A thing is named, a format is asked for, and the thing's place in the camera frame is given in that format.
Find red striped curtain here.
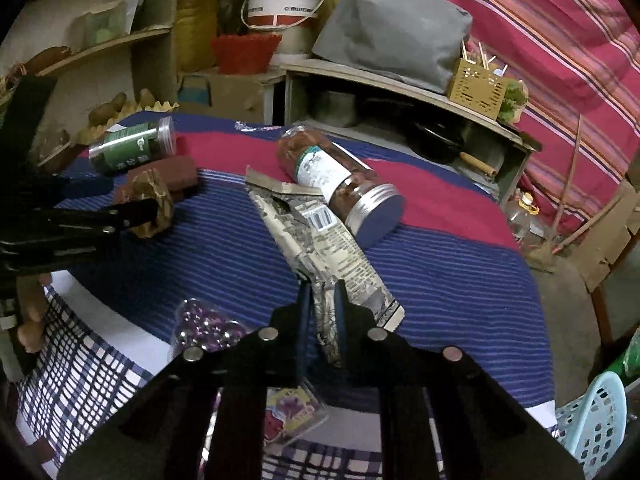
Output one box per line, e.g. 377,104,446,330
325,0,640,241

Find sweet potato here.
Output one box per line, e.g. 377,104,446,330
25,46,73,74

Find yellow oil bottle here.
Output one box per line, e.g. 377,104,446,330
175,0,221,73

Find clear plastic scrap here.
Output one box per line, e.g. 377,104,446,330
235,120,281,134

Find grey fabric bag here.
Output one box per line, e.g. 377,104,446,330
312,0,473,95

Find flattened cardboard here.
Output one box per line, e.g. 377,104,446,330
570,180,640,293

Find yellow egg tray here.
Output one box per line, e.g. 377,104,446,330
80,99,181,142

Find maroon rectangular block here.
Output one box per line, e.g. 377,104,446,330
116,156,200,201

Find clear plastic jar yellow lid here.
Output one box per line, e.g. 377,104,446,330
505,191,551,251

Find black frying pan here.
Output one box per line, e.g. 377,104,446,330
357,95,501,176

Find white plastic bucket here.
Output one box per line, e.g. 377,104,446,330
241,0,326,56

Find red plastic basket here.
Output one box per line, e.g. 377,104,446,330
210,32,283,76

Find clear jar silver lid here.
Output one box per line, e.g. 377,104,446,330
276,125,407,251

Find light blue plastic basket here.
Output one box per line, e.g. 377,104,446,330
554,371,628,468

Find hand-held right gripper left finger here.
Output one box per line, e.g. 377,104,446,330
57,282,316,480

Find wooden wall shelf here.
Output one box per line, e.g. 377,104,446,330
0,0,181,126

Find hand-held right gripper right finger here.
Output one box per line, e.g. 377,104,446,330
332,279,586,480

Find newspaper-print wrapper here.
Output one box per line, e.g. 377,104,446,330
244,165,405,368

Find brown cardboard box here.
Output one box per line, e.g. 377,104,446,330
177,67,286,123

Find green plastic bag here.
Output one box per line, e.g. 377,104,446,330
607,327,640,381

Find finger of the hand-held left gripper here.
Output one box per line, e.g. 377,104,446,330
47,198,160,264
30,174,121,200

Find brown wrapper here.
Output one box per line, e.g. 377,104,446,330
117,167,175,240

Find low wooden table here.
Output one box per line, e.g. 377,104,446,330
277,59,543,206

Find wooden stick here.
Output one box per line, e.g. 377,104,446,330
557,195,628,251

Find tan chopstick basket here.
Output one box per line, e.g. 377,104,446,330
446,42,511,121

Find purple candy packet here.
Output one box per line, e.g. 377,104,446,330
170,297,248,361

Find green label jar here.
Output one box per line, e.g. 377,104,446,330
89,116,176,177

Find bagged green item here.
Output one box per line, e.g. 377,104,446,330
75,2,131,46

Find person's left hand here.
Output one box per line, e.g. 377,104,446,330
16,271,55,354

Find green vegetables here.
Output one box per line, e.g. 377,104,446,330
497,80,530,125

